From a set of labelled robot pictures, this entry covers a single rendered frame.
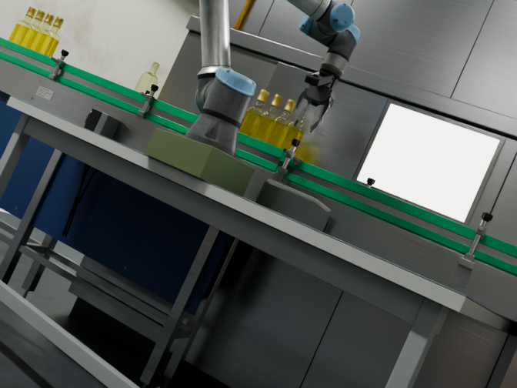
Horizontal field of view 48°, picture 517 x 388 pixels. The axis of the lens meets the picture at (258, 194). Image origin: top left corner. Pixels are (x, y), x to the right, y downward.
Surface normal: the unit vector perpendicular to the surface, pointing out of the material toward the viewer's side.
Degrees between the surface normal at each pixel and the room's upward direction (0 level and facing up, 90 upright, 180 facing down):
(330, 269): 90
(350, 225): 90
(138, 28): 90
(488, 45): 90
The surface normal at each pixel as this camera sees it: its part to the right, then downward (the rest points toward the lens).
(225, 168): 0.77, 0.33
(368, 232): -0.32, -0.18
